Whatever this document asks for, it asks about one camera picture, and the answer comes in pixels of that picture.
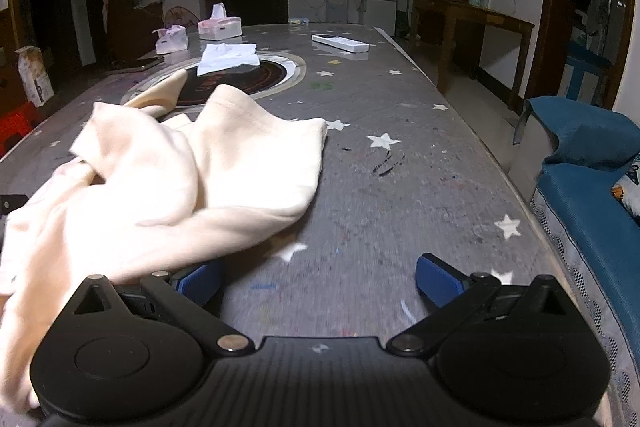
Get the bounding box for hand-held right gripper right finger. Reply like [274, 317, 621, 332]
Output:
[387, 253, 583, 356]

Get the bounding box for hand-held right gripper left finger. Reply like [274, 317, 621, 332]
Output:
[62, 259, 256, 356]

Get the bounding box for grey star-print table cover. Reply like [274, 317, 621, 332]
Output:
[0, 23, 566, 358]

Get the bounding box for round built-in hob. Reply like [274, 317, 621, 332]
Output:
[121, 52, 307, 108]

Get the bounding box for wooden side desk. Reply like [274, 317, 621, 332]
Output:
[407, 0, 536, 112]

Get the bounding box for white water dispenser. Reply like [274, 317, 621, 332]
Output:
[325, 0, 349, 25]

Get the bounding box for blue sofa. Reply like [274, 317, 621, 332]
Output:
[512, 96, 640, 427]

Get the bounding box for white paper bag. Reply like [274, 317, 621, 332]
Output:
[16, 46, 55, 108]

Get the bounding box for red plastic stool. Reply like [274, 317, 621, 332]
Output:
[0, 102, 38, 158]

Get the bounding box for white tissue paper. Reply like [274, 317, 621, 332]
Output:
[196, 43, 261, 76]

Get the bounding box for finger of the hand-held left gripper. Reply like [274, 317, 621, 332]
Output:
[0, 194, 29, 228]

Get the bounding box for pink tissue box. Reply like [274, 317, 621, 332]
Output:
[198, 3, 243, 40]

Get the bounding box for cream cloth garment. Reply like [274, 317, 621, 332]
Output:
[0, 69, 328, 413]

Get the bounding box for blue cabinet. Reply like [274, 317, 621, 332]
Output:
[567, 42, 613, 108]

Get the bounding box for small white tissue pack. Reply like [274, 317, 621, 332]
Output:
[152, 25, 190, 54]

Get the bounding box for dark smartphone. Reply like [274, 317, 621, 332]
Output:
[111, 57, 165, 74]

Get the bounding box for electric fan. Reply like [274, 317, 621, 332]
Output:
[164, 6, 202, 32]

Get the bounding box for white remote control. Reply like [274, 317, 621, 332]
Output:
[311, 33, 369, 54]

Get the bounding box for butterfly print pillow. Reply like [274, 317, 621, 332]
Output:
[611, 159, 640, 228]

